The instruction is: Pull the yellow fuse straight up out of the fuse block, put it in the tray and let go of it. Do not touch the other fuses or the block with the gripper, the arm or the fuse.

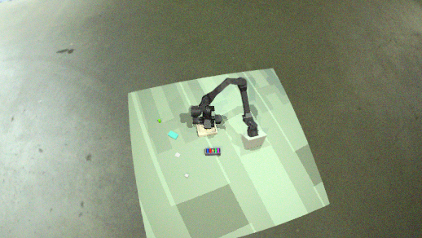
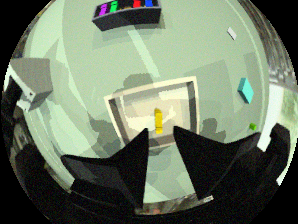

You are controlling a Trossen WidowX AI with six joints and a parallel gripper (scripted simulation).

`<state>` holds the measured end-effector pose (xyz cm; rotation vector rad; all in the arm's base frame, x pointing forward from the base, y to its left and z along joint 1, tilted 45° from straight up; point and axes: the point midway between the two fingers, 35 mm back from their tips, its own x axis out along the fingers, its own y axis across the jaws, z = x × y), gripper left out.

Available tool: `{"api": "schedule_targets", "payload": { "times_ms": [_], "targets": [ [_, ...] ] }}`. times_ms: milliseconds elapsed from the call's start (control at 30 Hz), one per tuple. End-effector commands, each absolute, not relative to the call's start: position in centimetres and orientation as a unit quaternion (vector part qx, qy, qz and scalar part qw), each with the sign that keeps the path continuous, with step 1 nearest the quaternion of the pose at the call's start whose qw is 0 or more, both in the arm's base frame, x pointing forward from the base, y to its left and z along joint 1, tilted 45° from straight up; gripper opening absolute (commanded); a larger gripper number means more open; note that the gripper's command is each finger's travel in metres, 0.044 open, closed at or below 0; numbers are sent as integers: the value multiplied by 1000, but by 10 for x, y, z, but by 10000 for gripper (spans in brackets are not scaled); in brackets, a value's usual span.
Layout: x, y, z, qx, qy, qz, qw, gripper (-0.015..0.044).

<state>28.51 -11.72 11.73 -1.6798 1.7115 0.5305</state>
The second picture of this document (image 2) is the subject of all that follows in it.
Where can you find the yellow fuse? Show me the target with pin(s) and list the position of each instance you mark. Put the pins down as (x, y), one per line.
(158, 120)

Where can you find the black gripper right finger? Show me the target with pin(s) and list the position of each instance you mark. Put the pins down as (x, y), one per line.
(208, 160)

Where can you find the green fuse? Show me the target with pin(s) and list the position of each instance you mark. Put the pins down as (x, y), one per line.
(115, 6)

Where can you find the red fuse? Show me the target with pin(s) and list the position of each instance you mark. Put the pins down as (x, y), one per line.
(137, 3)

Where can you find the teal flat block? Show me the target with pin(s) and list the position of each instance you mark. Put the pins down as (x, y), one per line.
(245, 90)

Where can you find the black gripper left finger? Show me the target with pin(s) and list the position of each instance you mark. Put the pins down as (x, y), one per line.
(125, 170)

